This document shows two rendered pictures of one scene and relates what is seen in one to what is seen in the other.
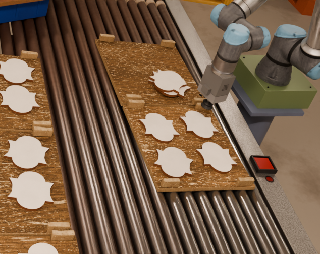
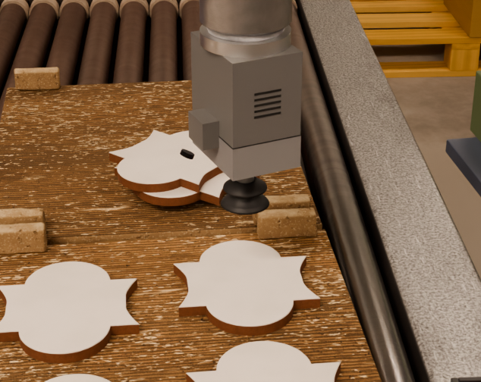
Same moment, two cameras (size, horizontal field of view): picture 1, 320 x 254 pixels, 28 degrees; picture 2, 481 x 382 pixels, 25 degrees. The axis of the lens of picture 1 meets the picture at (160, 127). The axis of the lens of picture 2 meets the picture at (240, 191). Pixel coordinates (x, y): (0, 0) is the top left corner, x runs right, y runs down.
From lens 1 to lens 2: 1.37 m
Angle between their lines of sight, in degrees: 22
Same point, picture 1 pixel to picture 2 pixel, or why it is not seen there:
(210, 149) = (253, 369)
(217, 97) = (246, 148)
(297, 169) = not seen: outside the picture
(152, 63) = (165, 124)
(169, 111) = (149, 252)
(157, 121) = (67, 288)
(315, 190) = not seen: outside the picture
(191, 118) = (218, 264)
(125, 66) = (61, 141)
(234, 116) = (427, 248)
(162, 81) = (148, 161)
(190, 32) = (346, 45)
